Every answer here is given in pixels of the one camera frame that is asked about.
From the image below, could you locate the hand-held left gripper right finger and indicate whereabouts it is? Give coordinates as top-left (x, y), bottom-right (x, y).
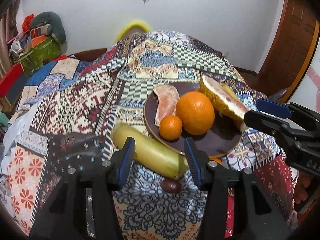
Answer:
top-left (184, 137), bottom-right (292, 240)

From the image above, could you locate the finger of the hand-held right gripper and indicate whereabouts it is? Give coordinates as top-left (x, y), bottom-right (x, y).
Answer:
top-left (243, 109), bottom-right (302, 143)
top-left (256, 98), bottom-right (293, 118)

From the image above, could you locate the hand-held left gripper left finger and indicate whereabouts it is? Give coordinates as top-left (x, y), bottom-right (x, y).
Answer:
top-left (29, 137), bottom-right (137, 240)

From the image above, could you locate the dark purple plate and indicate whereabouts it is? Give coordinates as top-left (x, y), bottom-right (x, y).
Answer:
top-left (143, 82), bottom-right (242, 157)

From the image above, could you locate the small tangerine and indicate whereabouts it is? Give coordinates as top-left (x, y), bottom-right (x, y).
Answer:
top-left (159, 115), bottom-right (183, 141)

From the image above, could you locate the pomelo segment with white membrane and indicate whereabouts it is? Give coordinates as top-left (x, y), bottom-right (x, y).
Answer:
top-left (199, 75), bottom-right (250, 132)

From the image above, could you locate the large orange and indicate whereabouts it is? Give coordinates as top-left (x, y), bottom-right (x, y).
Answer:
top-left (176, 91), bottom-right (215, 136)

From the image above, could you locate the peeled pink pomelo segment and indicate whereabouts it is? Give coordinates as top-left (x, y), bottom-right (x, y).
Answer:
top-left (153, 84), bottom-right (180, 128)

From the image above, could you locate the person's right hand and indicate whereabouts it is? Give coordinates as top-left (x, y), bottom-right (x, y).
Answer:
top-left (293, 171), bottom-right (313, 205)

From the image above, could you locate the dark red grape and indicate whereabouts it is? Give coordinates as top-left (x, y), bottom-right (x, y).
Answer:
top-left (160, 179), bottom-right (181, 194)

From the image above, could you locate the white sliding door with hearts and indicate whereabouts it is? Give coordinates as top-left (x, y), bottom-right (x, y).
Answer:
top-left (294, 55), bottom-right (320, 107)

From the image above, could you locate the patchwork printed cloth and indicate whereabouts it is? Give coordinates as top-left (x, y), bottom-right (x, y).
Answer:
top-left (6, 31), bottom-right (299, 240)

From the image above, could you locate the brown wooden door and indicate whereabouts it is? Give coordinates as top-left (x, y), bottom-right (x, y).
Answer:
top-left (257, 0), bottom-right (320, 103)

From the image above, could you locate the blue patchwork quilt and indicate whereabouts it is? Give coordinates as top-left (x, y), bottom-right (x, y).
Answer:
top-left (21, 54), bottom-right (84, 98)

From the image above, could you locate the white crumpled cloth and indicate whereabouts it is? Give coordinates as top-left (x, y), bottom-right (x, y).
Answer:
top-left (0, 120), bottom-right (22, 174)

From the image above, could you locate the green patterned storage box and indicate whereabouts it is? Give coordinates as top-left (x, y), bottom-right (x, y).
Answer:
top-left (12, 36), bottom-right (62, 76)

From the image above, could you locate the red box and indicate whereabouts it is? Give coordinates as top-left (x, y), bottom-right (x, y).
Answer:
top-left (0, 62), bottom-right (26, 98)

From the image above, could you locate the grey plush toy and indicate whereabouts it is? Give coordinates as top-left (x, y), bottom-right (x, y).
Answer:
top-left (29, 11), bottom-right (67, 43)

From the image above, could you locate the red plastic bag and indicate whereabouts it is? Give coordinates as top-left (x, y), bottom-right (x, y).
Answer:
top-left (22, 14), bottom-right (36, 31)

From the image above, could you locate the striped brown curtain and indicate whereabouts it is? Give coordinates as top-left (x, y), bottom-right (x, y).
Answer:
top-left (0, 4), bottom-right (25, 79)

